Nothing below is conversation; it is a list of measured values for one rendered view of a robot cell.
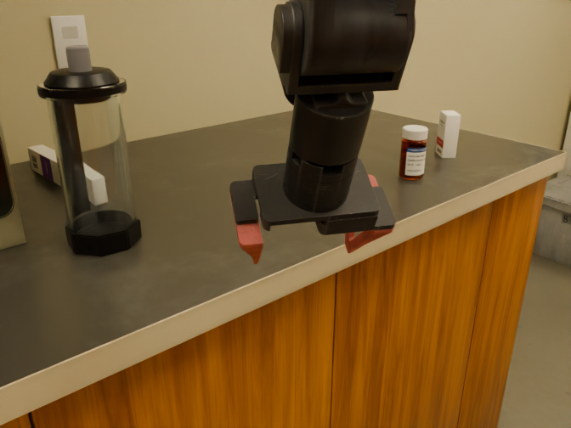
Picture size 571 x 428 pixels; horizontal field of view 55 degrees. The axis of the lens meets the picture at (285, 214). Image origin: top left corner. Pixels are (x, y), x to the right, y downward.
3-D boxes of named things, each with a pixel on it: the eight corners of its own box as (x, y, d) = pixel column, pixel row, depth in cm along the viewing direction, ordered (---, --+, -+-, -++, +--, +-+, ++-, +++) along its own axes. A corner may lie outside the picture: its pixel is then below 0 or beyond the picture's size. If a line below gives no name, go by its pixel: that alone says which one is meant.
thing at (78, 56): (40, 97, 72) (31, 44, 69) (110, 89, 77) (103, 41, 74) (55, 109, 65) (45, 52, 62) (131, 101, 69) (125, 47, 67)
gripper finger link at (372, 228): (294, 227, 57) (305, 164, 50) (358, 220, 59) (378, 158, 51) (308, 281, 53) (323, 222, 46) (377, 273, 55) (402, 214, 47)
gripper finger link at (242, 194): (228, 233, 56) (228, 170, 49) (296, 227, 57) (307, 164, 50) (237, 290, 52) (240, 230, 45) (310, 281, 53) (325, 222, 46)
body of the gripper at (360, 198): (251, 179, 50) (255, 117, 44) (356, 171, 52) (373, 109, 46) (262, 235, 46) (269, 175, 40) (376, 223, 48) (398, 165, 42)
